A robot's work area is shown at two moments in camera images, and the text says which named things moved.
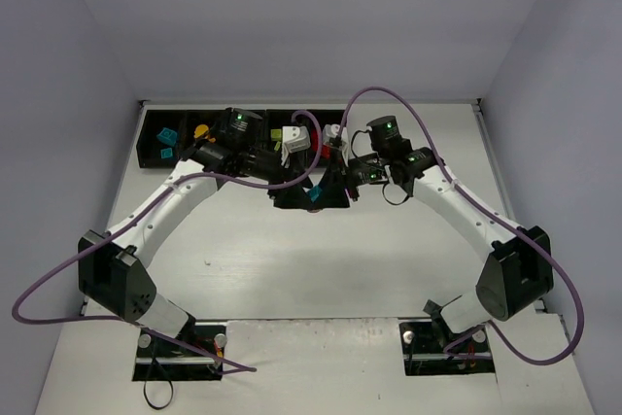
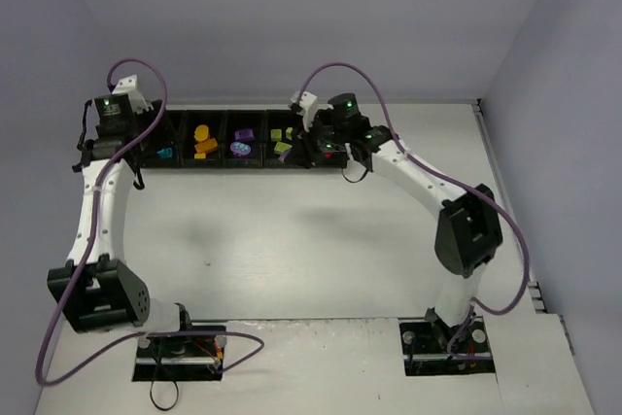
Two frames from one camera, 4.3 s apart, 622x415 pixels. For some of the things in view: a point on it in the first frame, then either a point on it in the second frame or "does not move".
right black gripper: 343,179 -> 307,146
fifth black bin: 330,155 does not move
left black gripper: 284,184 -> 147,130
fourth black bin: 276,120 does not move
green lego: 276,134 does not move
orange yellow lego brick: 199,130 does not move
